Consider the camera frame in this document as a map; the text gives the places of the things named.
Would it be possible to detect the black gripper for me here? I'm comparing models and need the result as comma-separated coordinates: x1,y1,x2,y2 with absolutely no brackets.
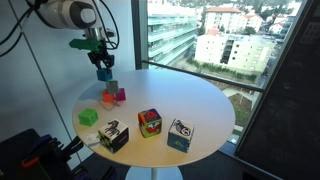
88,48,115,71

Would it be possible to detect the blue block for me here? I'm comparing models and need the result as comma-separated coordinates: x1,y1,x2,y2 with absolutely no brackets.
96,67,113,83

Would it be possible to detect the gray block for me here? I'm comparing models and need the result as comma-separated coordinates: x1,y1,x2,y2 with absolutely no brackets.
105,80,120,95

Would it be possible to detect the orange block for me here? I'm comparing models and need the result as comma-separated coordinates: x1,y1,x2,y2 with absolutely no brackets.
101,89,116,103

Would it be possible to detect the magenta block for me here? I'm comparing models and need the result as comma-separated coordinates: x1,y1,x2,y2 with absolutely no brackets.
114,87,127,102

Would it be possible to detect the green block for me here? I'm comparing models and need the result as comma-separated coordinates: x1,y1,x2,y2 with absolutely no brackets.
78,108,99,127

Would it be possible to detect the zebra picture soft cube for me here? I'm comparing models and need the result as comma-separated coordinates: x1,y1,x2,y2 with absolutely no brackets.
97,119,130,154

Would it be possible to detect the colourful red orange soft cube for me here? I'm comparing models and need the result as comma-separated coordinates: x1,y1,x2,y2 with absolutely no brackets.
137,107,163,139

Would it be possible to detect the glass office building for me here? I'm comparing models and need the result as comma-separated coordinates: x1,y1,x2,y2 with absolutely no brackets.
147,3,200,68

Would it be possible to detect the small white paper tag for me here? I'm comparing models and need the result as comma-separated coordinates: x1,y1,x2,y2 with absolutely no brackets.
85,133,101,148

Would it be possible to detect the dark window railing bar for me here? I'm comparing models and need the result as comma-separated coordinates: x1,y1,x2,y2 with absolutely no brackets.
141,59,267,94

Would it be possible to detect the sloth picture blue soft cube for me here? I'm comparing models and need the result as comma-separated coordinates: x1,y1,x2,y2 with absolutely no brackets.
166,117,195,154

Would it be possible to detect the black equipment rack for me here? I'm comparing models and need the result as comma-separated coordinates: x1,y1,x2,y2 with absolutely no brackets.
0,128,118,180

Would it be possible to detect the green hedge row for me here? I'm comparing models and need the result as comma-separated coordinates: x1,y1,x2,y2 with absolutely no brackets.
186,57,259,83

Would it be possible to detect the orange roofed building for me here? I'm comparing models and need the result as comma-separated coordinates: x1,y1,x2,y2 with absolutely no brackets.
203,7,264,34

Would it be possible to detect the white apartment building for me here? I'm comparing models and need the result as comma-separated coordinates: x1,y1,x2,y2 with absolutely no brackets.
194,31,278,75

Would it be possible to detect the black roller blind panel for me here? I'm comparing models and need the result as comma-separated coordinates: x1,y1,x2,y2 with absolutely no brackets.
234,0,320,180

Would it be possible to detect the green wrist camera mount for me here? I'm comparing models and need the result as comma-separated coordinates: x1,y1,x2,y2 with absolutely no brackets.
68,38,103,53

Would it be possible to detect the dark window frame mullion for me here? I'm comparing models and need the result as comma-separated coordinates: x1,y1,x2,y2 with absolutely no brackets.
130,0,149,70

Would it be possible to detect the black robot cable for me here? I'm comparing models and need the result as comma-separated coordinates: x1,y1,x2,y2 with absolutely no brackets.
0,0,120,58

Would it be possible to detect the white table pedestal base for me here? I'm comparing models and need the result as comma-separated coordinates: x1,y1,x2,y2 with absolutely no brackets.
124,165,184,180

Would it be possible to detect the orange handled tool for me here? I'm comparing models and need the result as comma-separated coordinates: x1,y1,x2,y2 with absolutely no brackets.
21,156,41,169

